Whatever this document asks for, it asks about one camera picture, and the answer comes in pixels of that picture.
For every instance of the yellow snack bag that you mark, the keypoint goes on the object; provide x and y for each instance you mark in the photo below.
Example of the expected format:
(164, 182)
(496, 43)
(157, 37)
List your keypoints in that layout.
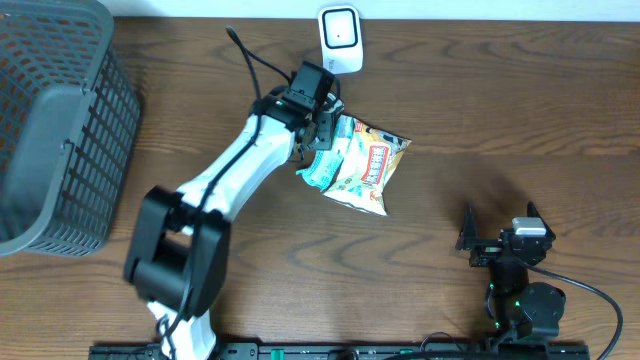
(370, 160)

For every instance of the dark grey plastic basket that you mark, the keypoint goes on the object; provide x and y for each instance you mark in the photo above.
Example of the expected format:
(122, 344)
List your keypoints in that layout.
(69, 121)

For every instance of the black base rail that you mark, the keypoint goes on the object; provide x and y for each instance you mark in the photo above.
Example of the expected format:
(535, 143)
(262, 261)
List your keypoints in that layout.
(433, 350)

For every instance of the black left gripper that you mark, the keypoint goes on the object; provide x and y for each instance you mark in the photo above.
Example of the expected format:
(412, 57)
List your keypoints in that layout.
(323, 129)

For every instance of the white barcode scanner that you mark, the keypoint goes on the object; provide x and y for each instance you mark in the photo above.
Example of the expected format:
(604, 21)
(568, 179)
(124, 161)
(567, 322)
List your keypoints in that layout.
(341, 39)

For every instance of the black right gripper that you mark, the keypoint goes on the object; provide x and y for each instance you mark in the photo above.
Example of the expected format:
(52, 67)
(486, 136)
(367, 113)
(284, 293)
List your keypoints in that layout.
(467, 236)

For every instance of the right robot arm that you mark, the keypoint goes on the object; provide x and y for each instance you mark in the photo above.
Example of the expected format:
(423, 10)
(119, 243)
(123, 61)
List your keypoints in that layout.
(525, 313)

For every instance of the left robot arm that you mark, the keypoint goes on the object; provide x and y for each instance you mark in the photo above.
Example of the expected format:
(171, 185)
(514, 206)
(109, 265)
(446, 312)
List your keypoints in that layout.
(177, 259)

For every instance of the teal wipes packet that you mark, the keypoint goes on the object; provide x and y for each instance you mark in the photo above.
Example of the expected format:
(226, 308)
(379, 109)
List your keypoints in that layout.
(327, 163)

